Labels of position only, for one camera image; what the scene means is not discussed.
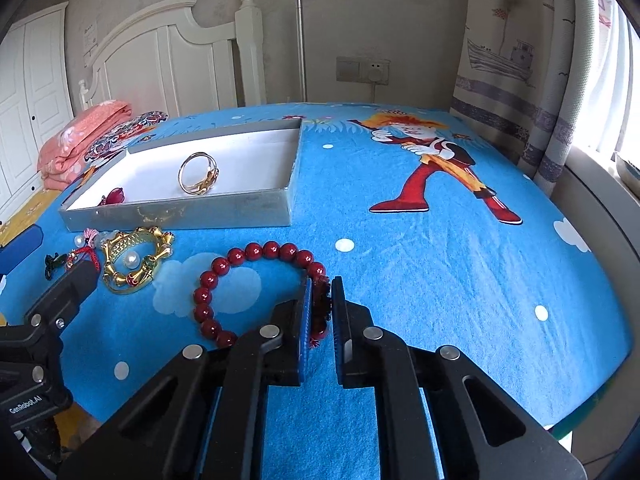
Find red bead bracelet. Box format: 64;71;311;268
192;241;333;348

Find green pendant with black cord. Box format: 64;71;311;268
45;254;69;281

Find pink folded quilt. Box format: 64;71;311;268
37;100;133;192

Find blue printed blanket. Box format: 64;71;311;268
0;101;632;480

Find red string bracelet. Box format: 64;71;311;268
67;244;103;272

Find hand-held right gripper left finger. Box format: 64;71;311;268
57;277;313;480

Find grey cardboard box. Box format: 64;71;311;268
59;116;304;231

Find yellow bed sheet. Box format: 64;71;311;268
0;187;62;247

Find gold band bangle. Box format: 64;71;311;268
102;230;156;273

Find patterned pillow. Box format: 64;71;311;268
82;110;169;164

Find gold bamboo bangle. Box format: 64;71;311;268
102;227;176;295

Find wall socket with plug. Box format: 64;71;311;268
361;58;391;86

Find metal pole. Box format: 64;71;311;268
295;0;307;104

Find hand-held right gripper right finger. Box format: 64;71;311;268
331;276;588;480

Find jade pendant with pink cord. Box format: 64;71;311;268
82;228;118;249

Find gold interlocked rings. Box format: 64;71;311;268
178;151;221;196

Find white wardrobe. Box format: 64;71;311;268
0;2;74;217

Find white bed headboard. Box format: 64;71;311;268
77;0;266;119

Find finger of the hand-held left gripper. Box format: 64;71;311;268
24;260;101;333

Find wall switch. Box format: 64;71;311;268
336;56;362;83

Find printed curtain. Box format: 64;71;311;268
450;0;627;197

